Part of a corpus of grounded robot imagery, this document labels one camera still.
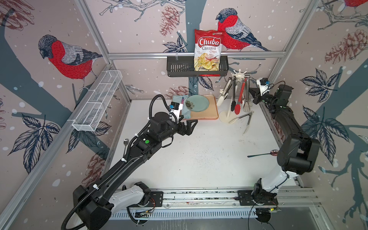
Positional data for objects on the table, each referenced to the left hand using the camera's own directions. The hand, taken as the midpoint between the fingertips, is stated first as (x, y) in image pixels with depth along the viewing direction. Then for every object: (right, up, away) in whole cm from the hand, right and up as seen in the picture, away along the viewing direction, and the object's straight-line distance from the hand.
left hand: (192, 116), depth 68 cm
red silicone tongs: (+28, +4, +19) cm, 34 cm away
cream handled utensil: (+34, +5, +19) cm, 39 cm away
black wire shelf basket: (-5, +37, +39) cm, 54 cm away
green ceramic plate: (+5, +9, +51) cm, 52 cm away
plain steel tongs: (+46, 0, +42) cm, 63 cm away
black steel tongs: (+26, +6, +20) cm, 34 cm away
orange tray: (+16, +1, +43) cm, 46 cm away
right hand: (+35, +17, +17) cm, 43 cm away
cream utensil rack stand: (+27, -2, +39) cm, 48 cm away
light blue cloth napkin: (-4, +2, +43) cm, 44 cm away
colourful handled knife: (-7, +12, +51) cm, 53 cm away
